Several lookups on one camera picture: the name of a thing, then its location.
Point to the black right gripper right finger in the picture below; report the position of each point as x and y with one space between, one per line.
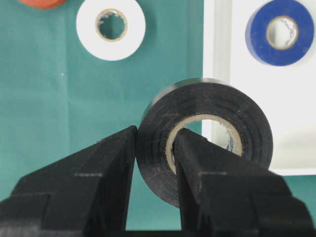
224 195

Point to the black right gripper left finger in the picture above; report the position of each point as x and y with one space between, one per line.
83 195

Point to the black tape roll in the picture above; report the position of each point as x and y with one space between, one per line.
192 100

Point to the blue tape roll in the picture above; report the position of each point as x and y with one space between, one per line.
280 32

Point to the white plastic case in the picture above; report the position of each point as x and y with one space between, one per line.
286 94

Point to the white tape roll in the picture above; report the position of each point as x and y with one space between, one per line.
88 20

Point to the orange tape roll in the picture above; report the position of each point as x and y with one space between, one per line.
43 4

